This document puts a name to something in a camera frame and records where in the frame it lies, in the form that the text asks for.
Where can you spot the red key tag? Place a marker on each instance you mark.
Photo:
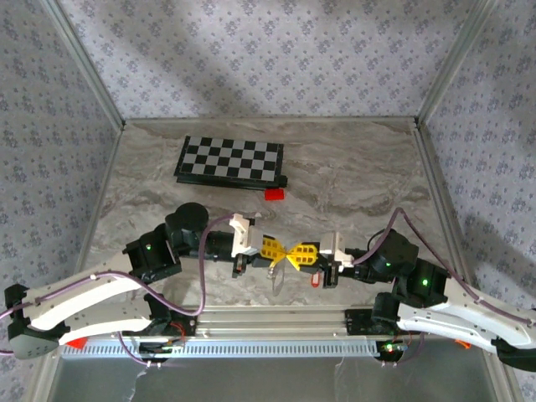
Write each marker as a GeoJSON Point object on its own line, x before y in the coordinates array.
{"type": "Point", "coordinates": [315, 281]}

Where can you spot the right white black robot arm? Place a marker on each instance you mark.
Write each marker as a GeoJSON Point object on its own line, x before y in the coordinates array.
{"type": "Point", "coordinates": [481, 314]}

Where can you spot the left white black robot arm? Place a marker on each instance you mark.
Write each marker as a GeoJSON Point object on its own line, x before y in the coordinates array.
{"type": "Point", "coordinates": [84, 293]}

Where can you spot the small red plastic block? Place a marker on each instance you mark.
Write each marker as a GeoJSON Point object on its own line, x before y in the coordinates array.
{"type": "Point", "coordinates": [274, 194]}

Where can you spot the black grey folding chessboard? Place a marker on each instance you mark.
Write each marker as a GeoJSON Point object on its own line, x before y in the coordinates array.
{"type": "Point", "coordinates": [230, 161]}

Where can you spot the flat red plastic block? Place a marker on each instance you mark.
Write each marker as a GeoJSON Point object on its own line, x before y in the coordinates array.
{"type": "Point", "coordinates": [77, 344]}

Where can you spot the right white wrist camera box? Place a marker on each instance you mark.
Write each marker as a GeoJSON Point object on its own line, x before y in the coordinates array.
{"type": "Point", "coordinates": [333, 247]}

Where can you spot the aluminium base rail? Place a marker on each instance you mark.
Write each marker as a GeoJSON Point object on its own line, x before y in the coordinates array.
{"type": "Point", "coordinates": [272, 320]}

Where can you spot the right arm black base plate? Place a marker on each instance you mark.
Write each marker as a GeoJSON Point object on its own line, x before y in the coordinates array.
{"type": "Point", "coordinates": [356, 322]}

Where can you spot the aluminium table side rail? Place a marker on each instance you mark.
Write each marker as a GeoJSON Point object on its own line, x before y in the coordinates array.
{"type": "Point", "coordinates": [439, 188]}
{"type": "Point", "coordinates": [98, 209]}

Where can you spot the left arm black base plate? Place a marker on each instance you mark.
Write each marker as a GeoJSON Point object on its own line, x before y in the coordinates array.
{"type": "Point", "coordinates": [190, 324]}

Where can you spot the aluminium frame post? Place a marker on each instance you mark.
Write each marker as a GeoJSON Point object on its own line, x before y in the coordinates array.
{"type": "Point", "coordinates": [90, 71]}
{"type": "Point", "coordinates": [452, 63]}

